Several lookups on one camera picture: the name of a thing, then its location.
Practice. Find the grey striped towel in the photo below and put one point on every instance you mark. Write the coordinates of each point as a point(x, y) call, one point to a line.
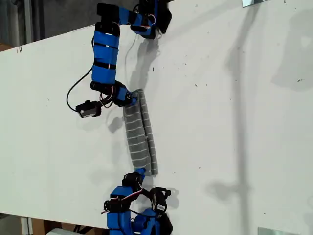
point(137, 137)

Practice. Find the brown cardboard box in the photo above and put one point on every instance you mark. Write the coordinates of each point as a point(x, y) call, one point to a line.
point(44, 226)

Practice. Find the black camera box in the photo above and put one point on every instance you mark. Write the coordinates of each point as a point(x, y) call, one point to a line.
point(159, 203)
point(86, 110)

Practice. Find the white table leg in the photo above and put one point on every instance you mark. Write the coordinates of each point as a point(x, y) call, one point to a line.
point(26, 226)

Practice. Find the black camera stalk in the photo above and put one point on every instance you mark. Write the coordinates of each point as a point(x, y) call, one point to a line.
point(162, 190)

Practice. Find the white plastic container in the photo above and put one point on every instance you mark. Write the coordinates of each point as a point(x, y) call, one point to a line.
point(58, 232)

